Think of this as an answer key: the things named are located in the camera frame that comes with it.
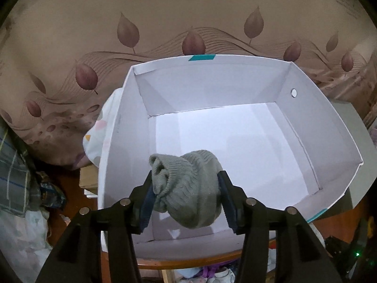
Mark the dark blue snack packet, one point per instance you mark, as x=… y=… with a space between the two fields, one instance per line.
x=50 y=194

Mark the white cardboard box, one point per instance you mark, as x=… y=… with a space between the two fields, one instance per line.
x=235 y=141

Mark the leaf patterned bed sheet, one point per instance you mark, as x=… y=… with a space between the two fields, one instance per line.
x=176 y=6

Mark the white sheer dotted fabric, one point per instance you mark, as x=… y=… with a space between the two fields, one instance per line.
x=23 y=235

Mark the white patterned table cloth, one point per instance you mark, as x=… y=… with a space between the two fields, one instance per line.
x=97 y=135

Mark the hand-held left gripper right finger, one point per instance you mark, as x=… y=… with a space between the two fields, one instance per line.
x=228 y=206

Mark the wooden nightstand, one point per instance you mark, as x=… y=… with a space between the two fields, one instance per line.
x=176 y=263

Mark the grey plaid cloth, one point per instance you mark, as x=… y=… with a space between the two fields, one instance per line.
x=14 y=168

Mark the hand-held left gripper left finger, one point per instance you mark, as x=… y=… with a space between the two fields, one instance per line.
x=146 y=209

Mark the grey knitted sock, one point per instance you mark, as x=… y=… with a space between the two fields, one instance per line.
x=188 y=188

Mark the flat white box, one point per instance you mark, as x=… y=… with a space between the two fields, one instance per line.
x=90 y=191

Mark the brown cardboard box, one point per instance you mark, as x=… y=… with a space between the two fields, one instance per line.
x=88 y=177

